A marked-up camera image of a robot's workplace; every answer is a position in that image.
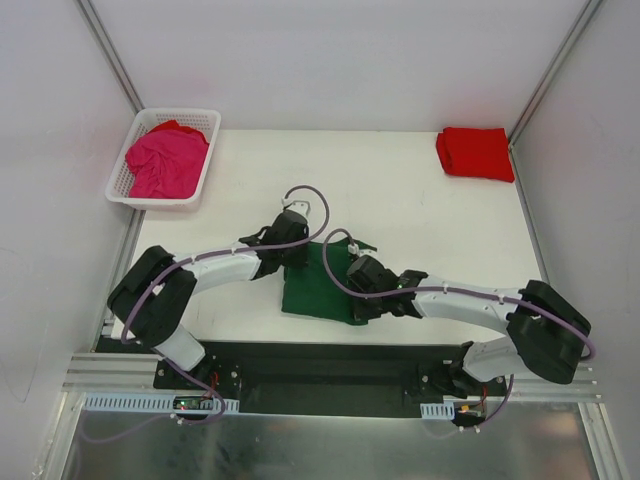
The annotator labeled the green t-shirt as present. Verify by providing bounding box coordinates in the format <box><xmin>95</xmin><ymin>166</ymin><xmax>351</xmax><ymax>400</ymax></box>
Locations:
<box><xmin>281</xmin><ymin>242</ymin><xmax>368</xmax><ymax>326</ymax></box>

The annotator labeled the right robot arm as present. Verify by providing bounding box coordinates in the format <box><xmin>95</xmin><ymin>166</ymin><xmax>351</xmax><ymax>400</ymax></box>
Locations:
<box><xmin>346</xmin><ymin>255</ymin><xmax>593</xmax><ymax>398</ymax></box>

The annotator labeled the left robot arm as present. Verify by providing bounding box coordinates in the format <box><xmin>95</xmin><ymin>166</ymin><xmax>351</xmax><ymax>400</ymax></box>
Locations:
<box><xmin>107</xmin><ymin>201</ymin><xmax>309</xmax><ymax>389</ymax></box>

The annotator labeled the white plastic basket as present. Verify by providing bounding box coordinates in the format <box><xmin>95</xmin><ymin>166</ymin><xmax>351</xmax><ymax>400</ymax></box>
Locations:
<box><xmin>105</xmin><ymin>107</ymin><xmax>222</xmax><ymax>212</ymax></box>

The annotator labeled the pink t-shirt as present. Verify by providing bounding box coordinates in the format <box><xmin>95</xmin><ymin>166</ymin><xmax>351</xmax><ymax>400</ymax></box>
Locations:
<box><xmin>125</xmin><ymin>120</ymin><xmax>209</xmax><ymax>200</ymax></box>

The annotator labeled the folded red t-shirt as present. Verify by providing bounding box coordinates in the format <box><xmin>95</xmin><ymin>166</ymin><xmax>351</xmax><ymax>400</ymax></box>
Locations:
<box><xmin>436</xmin><ymin>127</ymin><xmax>515</xmax><ymax>183</ymax></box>

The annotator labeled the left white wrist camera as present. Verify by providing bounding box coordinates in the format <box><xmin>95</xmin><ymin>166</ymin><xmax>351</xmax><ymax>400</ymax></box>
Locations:
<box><xmin>281</xmin><ymin>198</ymin><xmax>311</xmax><ymax>219</ymax></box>

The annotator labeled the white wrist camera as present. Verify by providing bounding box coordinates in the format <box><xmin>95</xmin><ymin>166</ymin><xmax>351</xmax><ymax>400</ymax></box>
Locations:
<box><xmin>347</xmin><ymin>242</ymin><xmax>378</xmax><ymax>258</ymax></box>
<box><xmin>281</xmin><ymin>198</ymin><xmax>311</xmax><ymax>219</ymax></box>

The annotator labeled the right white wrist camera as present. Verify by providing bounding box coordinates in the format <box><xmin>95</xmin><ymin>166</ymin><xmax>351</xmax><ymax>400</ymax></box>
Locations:
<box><xmin>347</xmin><ymin>242</ymin><xmax>378</xmax><ymax>258</ymax></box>

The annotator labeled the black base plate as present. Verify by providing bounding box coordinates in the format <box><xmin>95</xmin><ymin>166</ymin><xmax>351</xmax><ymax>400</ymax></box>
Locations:
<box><xmin>94</xmin><ymin>334</ymin><xmax>508</xmax><ymax>417</ymax></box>

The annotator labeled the right slotted cable duct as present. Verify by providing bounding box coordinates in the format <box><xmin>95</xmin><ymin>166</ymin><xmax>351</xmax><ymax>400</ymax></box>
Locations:
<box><xmin>420</xmin><ymin>401</ymin><xmax>455</xmax><ymax>421</ymax></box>

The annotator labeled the slotted cable duct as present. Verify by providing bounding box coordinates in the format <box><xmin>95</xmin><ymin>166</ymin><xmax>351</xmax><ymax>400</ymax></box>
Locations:
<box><xmin>420</xmin><ymin>401</ymin><xmax>455</xmax><ymax>421</ymax></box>
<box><xmin>84</xmin><ymin>393</ymin><xmax>221</xmax><ymax>415</ymax></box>

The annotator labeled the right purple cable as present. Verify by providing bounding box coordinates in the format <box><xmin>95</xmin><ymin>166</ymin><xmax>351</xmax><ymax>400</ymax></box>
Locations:
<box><xmin>322</xmin><ymin>227</ymin><xmax>597</xmax><ymax>439</ymax></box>

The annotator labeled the aluminium rail front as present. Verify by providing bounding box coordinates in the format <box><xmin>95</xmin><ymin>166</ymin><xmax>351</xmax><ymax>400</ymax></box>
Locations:
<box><xmin>62</xmin><ymin>352</ymin><xmax>604</xmax><ymax>403</ymax></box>

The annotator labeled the left slotted cable duct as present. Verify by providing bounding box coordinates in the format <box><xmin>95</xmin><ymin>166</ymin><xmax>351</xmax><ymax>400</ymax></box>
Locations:
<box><xmin>84</xmin><ymin>393</ymin><xmax>221</xmax><ymax>415</ymax></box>

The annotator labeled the left aluminium corner post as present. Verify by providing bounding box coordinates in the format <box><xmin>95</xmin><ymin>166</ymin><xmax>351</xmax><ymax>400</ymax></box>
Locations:
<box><xmin>74</xmin><ymin>0</ymin><xmax>144</xmax><ymax>113</ymax></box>

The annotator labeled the aluminium corner post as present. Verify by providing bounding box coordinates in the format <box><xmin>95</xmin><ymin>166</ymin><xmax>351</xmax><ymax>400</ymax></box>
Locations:
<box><xmin>74</xmin><ymin>0</ymin><xmax>144</xmax><ymax>113</ymax></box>
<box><xmin>508</xmin><ymin>0</ymin><xmax>606</xmax><ymax>148</ymax></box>

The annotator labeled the right aluminium corner post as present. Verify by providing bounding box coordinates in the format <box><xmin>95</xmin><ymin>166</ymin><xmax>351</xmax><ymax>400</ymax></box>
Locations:
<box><xmin>508</xmin><ymin>0</ymin><xmax>606</xmax><ymax>148</ymax></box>

